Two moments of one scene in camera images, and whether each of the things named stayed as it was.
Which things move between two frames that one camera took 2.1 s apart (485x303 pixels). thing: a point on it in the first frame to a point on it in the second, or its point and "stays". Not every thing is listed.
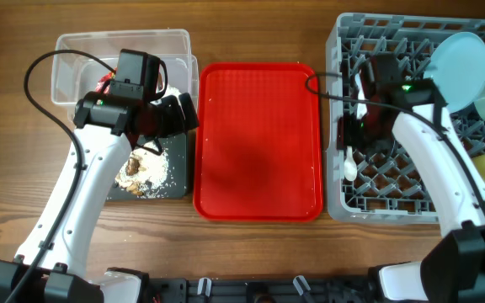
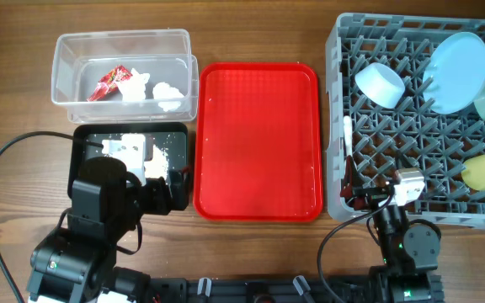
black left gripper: x=177 y=122 to x=164 y=202
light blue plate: x=460 y=66 stays
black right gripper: x=353 y=122 to x=371 y=199
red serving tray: x=258 y=151 stays
